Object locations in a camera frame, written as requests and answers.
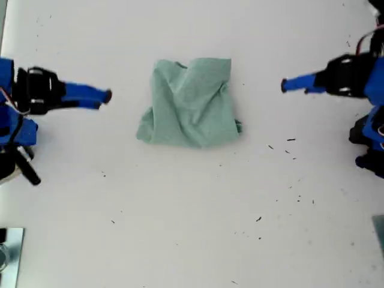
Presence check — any red and white wire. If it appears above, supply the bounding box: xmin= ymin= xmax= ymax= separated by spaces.
xmin=355 ymin=31 xmax=375 ymax=55
xmin=0 ymin=87 xmax=31 ymax=115

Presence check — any steel plate with clamp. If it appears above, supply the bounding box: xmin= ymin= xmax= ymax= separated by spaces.
xmin=0 ymin=227 xmax=26 ymax=288

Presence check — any black camera stalk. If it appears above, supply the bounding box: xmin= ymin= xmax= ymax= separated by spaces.
xmin=16 ymin=146 xmax=41 ymax=186

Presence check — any black camera cable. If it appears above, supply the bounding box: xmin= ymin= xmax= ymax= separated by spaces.
xmin=369 ymin=17 xmax=384 ymax=58

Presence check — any green t-shirt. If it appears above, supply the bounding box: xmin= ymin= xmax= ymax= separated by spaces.
xmin=136 ymin=57 xmax=244 ymax=149

